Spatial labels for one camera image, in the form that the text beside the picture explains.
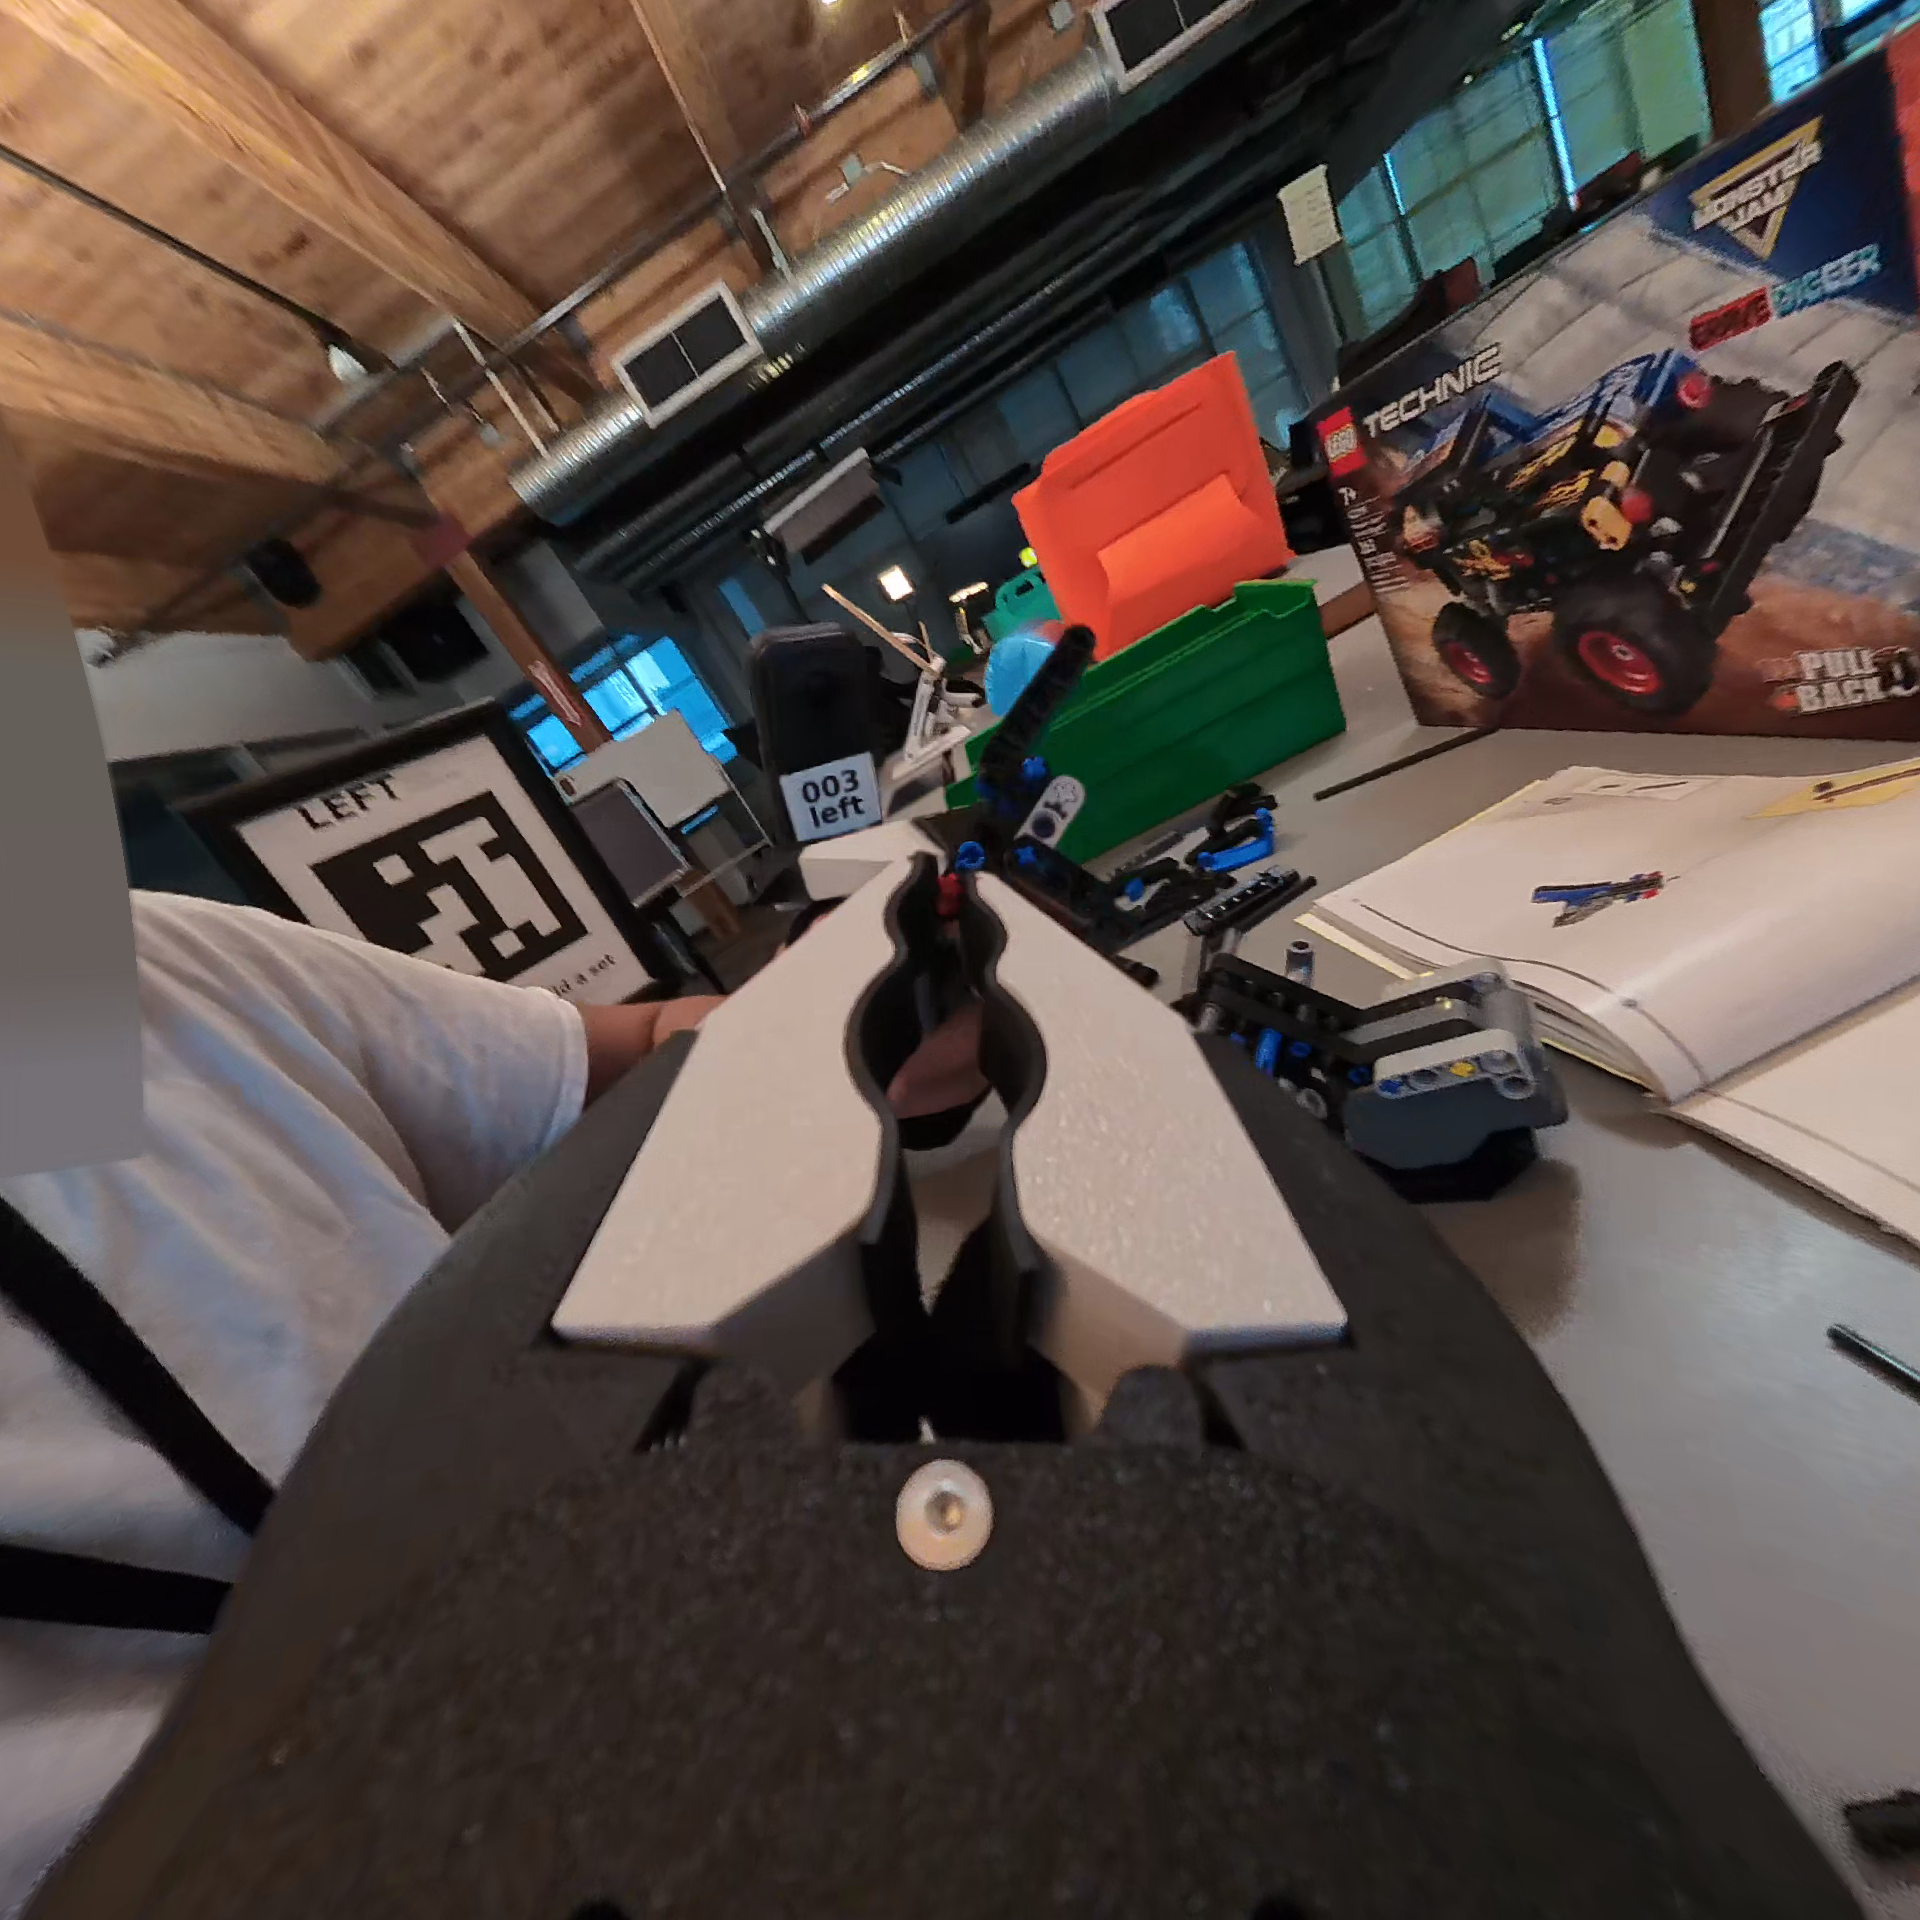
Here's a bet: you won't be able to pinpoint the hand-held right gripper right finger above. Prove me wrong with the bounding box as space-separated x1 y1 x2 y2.
968 870 1354 1432

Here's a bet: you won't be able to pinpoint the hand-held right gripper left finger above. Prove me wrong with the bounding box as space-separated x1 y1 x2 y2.
549 851 930 1439

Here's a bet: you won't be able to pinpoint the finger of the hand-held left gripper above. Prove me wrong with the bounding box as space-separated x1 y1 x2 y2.
800 820 962 903

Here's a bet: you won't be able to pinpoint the black lego frame blue pins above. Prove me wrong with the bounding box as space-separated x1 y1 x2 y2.
916 620 1249 984

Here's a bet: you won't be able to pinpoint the black blue lego chassis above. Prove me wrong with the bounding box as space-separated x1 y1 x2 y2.
1191 950 1571 1204

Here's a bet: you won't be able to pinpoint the person's left forearm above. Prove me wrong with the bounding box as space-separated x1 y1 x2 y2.
576 989 731 1105

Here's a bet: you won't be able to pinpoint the pile of black lego pieces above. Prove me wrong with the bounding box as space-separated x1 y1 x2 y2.
1132 784 1319 941

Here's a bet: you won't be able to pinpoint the lego instruction booklet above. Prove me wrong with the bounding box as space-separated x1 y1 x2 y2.
1298 758 1920 1248

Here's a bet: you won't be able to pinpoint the lego set box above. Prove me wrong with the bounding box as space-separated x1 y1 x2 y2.
1290 20 1920 745

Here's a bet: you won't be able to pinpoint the person's left hand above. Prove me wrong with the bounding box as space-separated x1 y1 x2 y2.
888 1005 986 1117

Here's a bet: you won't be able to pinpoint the wooden stick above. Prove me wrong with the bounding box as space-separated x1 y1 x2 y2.
821 583 943 663

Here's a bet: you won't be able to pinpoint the white stand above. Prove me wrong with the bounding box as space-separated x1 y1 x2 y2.
882 650 994 786

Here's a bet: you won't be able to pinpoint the window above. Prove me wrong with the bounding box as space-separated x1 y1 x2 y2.
511 635 739 769

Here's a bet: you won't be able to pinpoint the whiteboard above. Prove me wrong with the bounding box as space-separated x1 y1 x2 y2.
559 710 739 831

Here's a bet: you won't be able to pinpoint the flat screen monitor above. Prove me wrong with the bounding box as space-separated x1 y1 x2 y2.
570 779 694 905

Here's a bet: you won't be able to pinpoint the green plastic bin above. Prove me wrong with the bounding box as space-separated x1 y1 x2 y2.
961 578 1351 866

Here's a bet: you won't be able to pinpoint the white vent grille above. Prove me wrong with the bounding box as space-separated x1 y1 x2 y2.
610 280 770 434
1083 0 1256 85

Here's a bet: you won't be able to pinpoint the orange plastic container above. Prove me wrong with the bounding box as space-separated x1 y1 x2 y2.
1013 352 1295 663

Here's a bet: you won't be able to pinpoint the black white marker sign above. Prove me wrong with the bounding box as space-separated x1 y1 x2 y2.
177 699 671 1013

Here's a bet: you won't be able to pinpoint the thin dark rod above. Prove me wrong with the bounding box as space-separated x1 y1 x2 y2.
1315 725 1504 802

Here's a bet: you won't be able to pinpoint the white paper sign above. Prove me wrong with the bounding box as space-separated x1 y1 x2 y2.
1276 161 1346 267

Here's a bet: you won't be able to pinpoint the silver ventilation duct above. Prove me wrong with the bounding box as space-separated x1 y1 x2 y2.
507 45 1130 521

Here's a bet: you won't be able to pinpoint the black shoulder strap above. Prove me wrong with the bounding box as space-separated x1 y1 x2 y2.
0 1196 277 1638

